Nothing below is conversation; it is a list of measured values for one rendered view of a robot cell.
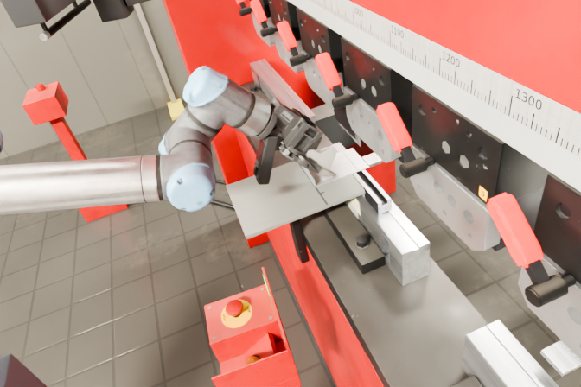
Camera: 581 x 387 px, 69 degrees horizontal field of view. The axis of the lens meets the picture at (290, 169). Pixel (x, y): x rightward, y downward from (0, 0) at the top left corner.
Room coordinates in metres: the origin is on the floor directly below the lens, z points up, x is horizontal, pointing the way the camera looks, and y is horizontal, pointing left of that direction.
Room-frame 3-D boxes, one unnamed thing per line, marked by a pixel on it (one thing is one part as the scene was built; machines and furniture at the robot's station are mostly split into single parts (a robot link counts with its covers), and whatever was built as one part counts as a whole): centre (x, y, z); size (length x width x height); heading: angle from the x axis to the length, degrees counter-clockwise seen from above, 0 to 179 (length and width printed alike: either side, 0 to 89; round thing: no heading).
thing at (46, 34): (1.91, 0.77, 1.20); 0.45 x 0.03 x 0.08; 173
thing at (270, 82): (1.29, -0.02, 0.92); 0.50 x 0.06 x 0.10; 13
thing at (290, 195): (0.72, 0.01, 1.00); 0.26 x 0.18 x 0.01; 103
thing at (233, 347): (0.54, 0.17, 0.75); 0.20 x 0.16 x 0.18; 9
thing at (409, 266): (0.70, -0.15, 0.92); 0.39 x 0.06 x 0.10; 13
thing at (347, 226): (0.70, -0.09, 0.89); 0.30 x 0.05 x 0.03; 13
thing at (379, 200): (0.71, -0.15, 0.98); 0.20 x 0.03 x 0.03; 13
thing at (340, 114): (0.75, -0.14, 1.13); 0.10 x 0.02 x 0.10; 13
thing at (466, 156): (0.38, -0.22, 1.26); 0.15 x 0.09 x 0.17; 13
